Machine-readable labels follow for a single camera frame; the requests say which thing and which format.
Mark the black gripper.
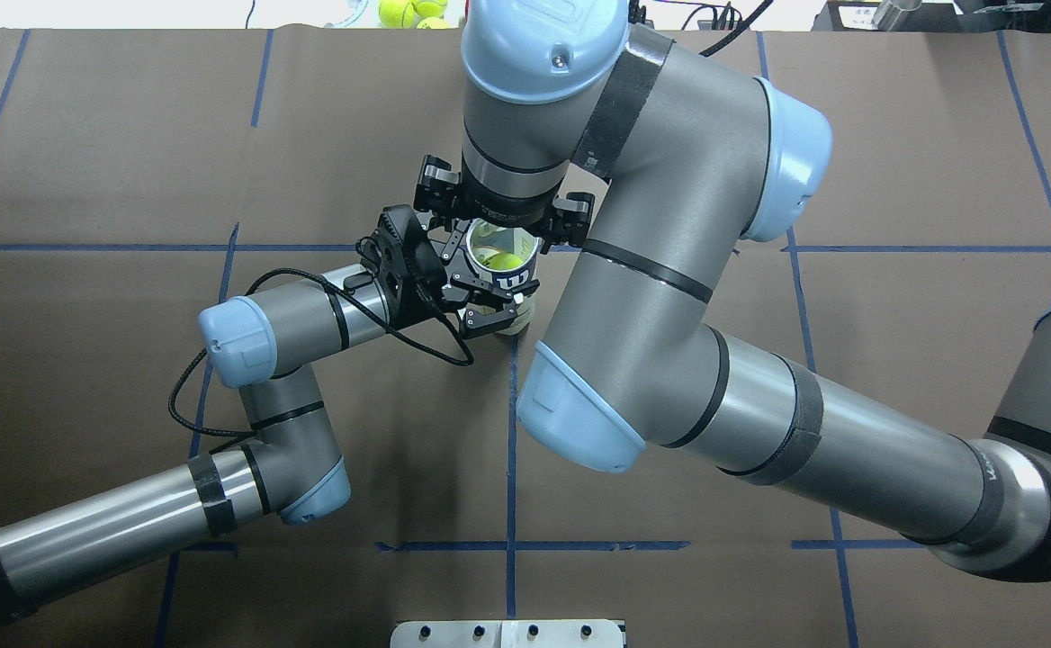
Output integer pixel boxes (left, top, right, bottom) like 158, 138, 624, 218
413, 155, 596, 298
373, 205, 520, 338

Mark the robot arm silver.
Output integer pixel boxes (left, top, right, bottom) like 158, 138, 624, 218
0, 204, 539, 627
459, 1, 1051, 582

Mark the spare yellow tennis ball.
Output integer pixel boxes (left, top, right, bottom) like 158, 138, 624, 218
377, 0, 421, 29

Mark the metal water bottle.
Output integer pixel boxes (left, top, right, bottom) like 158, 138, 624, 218
870, 0, 924, 32

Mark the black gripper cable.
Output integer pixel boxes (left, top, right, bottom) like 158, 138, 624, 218
168, 236, 476, 442

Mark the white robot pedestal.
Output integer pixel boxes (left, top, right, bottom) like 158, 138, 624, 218
389, 618, 628, 647

